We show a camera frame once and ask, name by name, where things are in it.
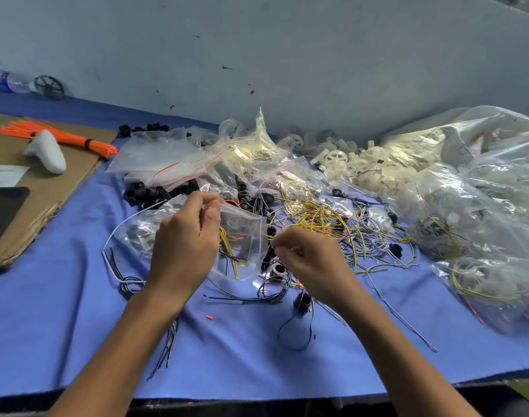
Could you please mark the heap of plastic bags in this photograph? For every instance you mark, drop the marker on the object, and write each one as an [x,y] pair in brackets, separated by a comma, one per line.
[260,152]

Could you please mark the blue cloth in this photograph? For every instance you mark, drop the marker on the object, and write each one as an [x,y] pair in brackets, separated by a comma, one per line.
[56,317]

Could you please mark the clear zip plastic bag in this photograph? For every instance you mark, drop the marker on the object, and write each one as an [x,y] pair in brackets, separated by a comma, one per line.
[243,239]

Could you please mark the orange tie bundle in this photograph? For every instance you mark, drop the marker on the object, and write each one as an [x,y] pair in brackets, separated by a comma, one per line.
[56,134]

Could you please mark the pile of white plastic wheels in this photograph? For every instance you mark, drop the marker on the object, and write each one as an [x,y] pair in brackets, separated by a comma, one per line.
[360,160]

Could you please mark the person's right hand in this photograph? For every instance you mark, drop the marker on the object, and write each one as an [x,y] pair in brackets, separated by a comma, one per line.
[315,263]

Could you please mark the white handheld device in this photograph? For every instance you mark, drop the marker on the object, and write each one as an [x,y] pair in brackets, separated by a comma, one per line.
[45,152]

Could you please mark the person's left forearm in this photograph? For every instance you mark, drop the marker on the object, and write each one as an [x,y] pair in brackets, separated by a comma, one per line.
[112,365]

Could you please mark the pile of large plastic bags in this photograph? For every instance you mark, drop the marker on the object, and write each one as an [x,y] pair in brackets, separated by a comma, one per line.
[473,204]

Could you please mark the clear plastic water bottle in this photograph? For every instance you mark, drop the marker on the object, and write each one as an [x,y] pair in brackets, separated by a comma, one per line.
[11,81]

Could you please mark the pile of black plastic rings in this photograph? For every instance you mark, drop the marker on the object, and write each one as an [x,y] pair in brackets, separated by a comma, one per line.
[143,193]

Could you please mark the black smartphone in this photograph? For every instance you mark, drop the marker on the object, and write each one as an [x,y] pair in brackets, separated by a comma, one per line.
[4,217]

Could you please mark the person's right forearm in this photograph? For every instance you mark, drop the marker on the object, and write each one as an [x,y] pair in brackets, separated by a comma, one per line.
[408,365]

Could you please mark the person's left hand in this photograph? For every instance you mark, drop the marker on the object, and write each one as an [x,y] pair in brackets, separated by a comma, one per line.
[186,252]

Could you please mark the brown cardboard sheet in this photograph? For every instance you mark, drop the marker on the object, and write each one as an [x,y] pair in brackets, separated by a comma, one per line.
[30,204]

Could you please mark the white paper sheet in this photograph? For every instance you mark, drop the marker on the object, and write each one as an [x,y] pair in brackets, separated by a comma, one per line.
[4,175]

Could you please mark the black round wheel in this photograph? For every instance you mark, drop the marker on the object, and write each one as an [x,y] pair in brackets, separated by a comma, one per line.
[49,87]

